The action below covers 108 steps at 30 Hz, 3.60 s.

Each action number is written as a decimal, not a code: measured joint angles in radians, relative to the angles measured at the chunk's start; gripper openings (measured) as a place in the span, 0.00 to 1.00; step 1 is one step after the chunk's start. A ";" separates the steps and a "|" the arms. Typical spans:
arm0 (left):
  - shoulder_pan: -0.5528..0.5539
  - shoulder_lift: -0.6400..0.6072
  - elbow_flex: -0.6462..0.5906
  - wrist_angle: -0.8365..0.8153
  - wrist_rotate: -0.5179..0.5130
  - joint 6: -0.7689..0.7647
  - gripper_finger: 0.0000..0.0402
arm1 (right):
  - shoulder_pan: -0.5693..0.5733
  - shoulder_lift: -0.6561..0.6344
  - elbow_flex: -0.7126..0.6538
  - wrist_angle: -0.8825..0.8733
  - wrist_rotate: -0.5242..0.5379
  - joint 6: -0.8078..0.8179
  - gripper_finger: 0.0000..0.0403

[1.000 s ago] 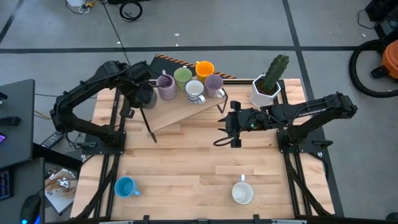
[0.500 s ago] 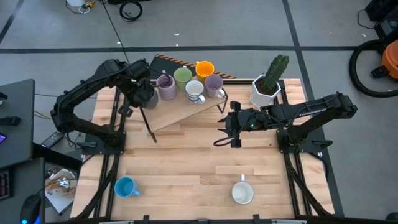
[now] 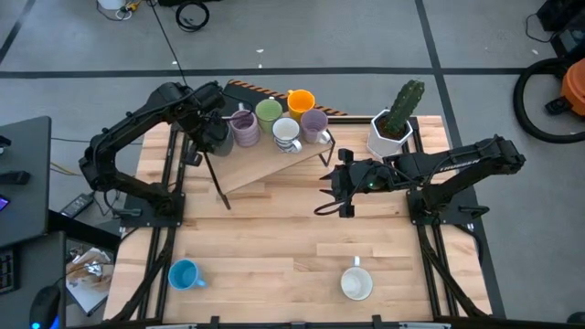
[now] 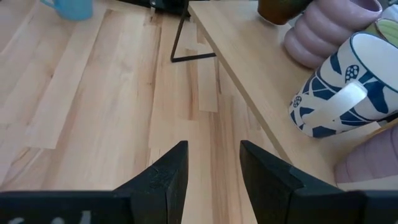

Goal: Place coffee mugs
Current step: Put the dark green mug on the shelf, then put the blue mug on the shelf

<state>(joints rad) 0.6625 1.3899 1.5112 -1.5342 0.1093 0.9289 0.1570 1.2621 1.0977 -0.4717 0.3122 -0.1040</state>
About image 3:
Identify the yellow floor cable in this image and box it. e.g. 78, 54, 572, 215
49, 162, 83, 178

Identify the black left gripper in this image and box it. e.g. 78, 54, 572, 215
185, 107, 232, 166

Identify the long black floor cable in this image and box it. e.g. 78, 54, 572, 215
148, 0, 188, 88

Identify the black computer mouse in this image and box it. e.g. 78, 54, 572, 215
28, 285, 62, 329

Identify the black desk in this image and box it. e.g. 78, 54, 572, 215
0, 116, 52, 248

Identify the green cactus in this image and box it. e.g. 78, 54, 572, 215
386, 80, 426, 136

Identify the wooden shelf with black legs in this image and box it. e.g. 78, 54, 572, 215
203, 109, 337, 210

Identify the black equipment box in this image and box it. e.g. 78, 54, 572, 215
537, 0, 585, 58

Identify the black keyboard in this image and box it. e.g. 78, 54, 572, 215
0, 249, 20, 296

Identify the yellow ceramic mug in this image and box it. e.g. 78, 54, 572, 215
286, 89, 316, 122

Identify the black vacuum hose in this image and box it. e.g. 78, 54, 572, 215
512, 57, 585, 145

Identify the black aluminium table frame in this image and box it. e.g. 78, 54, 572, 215
68, 116, 585, 329

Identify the light blue mug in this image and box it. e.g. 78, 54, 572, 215
167, 259, 207, 292

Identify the black remote control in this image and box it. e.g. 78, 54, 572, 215
0, 171, 31, 186

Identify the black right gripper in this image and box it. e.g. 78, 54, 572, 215
318, 148, 389, 219

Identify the dark lower desk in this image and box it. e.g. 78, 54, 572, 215
0, 230, 68, 329

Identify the black power adapter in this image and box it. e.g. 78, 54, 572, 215
58, 193, 95, 218

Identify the coiled black floor cable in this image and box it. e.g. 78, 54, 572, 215
175, 1, 211, 33

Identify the black panel with orange stripes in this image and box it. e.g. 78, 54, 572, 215
213, 79, 348, 119

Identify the white plant pot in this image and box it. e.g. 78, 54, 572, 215
366, 108, 415, 160

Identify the lilac ribbed ring mug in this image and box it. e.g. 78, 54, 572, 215
228, 102, 261, 148

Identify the cream white mug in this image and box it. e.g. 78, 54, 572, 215
340, 255, 374, 302

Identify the orange vacuum cleaner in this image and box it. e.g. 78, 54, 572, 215
559, 58, 585, 118

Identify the purple and white striped mug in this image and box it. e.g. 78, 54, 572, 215
300, 108, 333, 145

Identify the green mug with white handle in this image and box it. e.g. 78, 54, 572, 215
254, 96, 284, 134

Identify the blue and white patterned mug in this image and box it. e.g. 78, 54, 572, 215
271, 117, 303, 154

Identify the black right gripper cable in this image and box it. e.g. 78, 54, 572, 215
313, 196, 348, 217

